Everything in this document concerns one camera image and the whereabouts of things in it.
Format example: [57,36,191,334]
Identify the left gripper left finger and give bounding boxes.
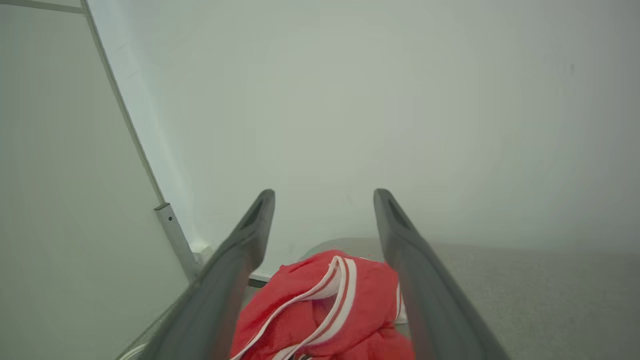
[139,188,276,360]

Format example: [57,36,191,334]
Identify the grey metal panel post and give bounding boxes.
[154,202,200,282]

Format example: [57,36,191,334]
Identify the white cable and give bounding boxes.
[117,342,147,360]

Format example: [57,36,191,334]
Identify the white partition panel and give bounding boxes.
[0,0,201,360]

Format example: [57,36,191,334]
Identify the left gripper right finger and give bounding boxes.
[373,188,511,360]

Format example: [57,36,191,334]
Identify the red basketball jersey white sleeves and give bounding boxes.
[229,250,417,360]

